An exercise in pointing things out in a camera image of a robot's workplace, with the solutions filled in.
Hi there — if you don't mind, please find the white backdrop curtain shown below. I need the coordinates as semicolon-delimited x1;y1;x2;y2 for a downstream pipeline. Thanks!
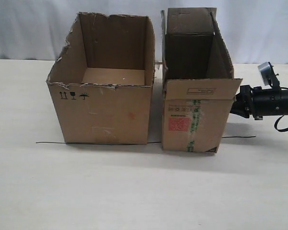
0;0;288;64

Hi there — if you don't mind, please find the large open cardboard box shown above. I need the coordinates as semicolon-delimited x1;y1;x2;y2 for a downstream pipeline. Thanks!
46;12;155;144

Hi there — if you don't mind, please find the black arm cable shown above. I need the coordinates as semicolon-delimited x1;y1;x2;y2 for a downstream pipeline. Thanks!
274;115;288;132

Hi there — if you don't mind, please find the small taped cardboard box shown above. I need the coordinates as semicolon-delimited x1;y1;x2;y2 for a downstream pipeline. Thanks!
161;7;241;153

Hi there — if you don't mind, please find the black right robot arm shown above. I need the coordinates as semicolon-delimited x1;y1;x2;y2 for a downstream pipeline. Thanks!
230;85;288;120

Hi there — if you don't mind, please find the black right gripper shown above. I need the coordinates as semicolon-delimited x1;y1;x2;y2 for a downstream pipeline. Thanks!
231;85;254;118

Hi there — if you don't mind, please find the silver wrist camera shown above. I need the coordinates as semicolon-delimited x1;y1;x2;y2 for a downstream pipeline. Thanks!
258;62;280;89

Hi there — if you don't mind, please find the black line tape strip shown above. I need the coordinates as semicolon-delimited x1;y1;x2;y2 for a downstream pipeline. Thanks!
36;136;256;145

